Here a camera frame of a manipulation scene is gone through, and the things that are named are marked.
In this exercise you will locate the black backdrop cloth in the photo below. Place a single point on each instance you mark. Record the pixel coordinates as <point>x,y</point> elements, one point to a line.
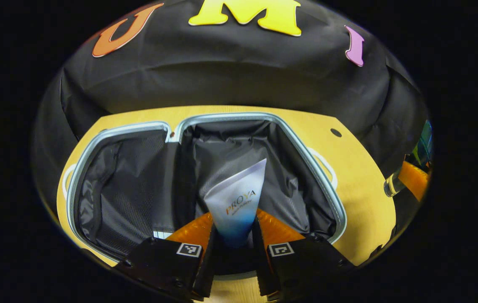
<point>222,75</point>

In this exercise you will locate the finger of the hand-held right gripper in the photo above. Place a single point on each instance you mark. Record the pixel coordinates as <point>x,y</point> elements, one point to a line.
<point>413,179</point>

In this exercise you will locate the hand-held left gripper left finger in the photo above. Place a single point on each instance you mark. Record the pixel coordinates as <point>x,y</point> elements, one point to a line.
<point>163,265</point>

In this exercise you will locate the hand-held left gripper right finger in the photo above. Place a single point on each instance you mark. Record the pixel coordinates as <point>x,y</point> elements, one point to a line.
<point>306,265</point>

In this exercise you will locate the light blue suitcase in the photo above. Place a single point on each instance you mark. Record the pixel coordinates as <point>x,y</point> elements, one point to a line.
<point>138,189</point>

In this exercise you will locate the white and blue tube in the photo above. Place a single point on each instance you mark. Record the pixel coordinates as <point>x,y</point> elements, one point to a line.
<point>237,202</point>

